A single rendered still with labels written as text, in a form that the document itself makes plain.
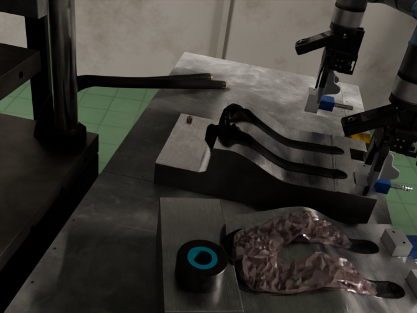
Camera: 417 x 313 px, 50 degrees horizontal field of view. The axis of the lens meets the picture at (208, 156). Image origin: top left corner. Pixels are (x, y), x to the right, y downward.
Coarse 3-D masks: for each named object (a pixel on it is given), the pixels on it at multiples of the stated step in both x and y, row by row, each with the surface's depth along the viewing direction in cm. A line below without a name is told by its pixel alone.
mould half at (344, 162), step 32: (192, 128) 120; (256, 128) 111; (288, 128) 121; (160, 160) 105; (192, 160) 107; (224, 160) 100; (256, 160) 100; (288, 160) 108; (320, 160) 109; (352, 160) 111; (224, 192) 105; (256, 192) 103; (288, 192) 102; (320, 192) 100; (352, 192) 99
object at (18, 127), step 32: (0, 128) 121; (32, 128) 123; (0, 160) 109; (32, 160) 111; (64, 160) 113; (0, 192) 100; (32, 192) 101; (64, 192) 109; (0, 224) 92; (32, 224) 96; (0, 256) 85
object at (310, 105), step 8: (312, 88) 127; (312, 96) 124; (328, 96) 128; (304, 104) 130; (312, 104) 125; (320, 104) 125; (328, 104) 125; (336, 104) 126; (344, 104) 126; (312, 112) 127
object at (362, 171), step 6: (360, 168) 103; (366, 168) 103; (354, 174) 105; (360, 174) 101; (366, 174) 101; (354, 180) 104; (360, 180) 102; (366, 180) 101; (378, 180) 102; (384, 180) 102; (378, 186) 102; (384, 186) 102; (390, 186) 102; (396, 186) 103; (402, 186) 103; (378, 192) 103; (384, 192) 102
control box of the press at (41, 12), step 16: (0, 0) 111; (16, 0) 110; (32, 0) 110; (32, 16) 112; (32, 32) 127; (32, 48) 130; (48, 48) 131; (48, 64) 133; (32, 80) 136; (48, 80) 135; (32, 96) 139
